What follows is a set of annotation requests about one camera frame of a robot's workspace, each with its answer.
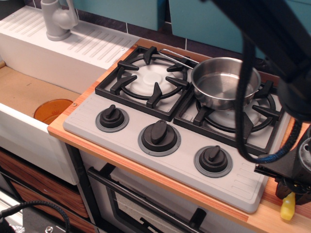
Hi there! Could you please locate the orange plastic plate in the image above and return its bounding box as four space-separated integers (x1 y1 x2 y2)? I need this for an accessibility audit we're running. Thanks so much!
34 99 73 125

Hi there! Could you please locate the black left stove knob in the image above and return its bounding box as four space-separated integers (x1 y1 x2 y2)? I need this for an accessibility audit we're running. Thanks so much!
95 104 129 133

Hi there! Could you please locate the grey toy stove top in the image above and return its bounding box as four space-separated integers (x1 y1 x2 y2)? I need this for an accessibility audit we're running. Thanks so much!
62 46 297 214

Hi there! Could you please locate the stainless steel pan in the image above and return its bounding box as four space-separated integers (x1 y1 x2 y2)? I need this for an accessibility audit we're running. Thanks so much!
159 48 262 111

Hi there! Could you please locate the grey toy faucet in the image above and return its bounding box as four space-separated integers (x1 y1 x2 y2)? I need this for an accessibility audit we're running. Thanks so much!
41 0 79 41

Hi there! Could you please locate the yellow toy fry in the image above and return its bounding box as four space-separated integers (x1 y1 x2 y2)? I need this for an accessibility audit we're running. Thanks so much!
280 192 295 221

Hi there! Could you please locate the black left burner grate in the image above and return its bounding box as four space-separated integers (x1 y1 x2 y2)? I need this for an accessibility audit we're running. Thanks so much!
95 46 197 121

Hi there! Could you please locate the black burner grate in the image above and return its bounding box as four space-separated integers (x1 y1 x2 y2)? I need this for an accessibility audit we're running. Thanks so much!
95 46 197 121
173 79 290 156

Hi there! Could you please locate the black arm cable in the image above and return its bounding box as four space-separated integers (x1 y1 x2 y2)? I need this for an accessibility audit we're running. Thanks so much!
235 31 302 165

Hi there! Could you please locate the black right burner grate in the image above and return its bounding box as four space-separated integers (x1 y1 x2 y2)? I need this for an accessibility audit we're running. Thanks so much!
173 79 290 156

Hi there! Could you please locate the white toy sink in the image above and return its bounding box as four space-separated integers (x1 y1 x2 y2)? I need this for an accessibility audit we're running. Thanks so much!
0 6 138 185

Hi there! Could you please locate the black braided cable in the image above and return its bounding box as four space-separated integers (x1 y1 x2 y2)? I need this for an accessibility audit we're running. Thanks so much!
0 200 71 233

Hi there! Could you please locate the black middle stove knob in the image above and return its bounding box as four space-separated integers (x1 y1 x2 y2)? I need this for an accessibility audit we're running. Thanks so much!
138 120 181 157

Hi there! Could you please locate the toy oven door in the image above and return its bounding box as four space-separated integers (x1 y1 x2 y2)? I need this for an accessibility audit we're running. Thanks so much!
87 164 248 233

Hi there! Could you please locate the black stove knob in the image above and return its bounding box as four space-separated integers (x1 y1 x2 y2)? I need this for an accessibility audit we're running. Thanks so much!
95 104 129 133
138 120 181 157
194 145 233 178

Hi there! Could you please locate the wood grain drawer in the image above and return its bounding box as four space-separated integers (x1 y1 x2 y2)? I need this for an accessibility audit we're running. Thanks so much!
0 148 95 233

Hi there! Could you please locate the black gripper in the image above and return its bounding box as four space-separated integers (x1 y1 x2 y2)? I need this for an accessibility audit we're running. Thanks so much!
255 145 311 205

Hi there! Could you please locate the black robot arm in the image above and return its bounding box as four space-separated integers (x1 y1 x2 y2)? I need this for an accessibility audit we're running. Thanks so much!
215 0 311 205

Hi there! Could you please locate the black right stove knob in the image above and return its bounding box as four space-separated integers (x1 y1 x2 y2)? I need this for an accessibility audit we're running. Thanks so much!
194 145 233 178

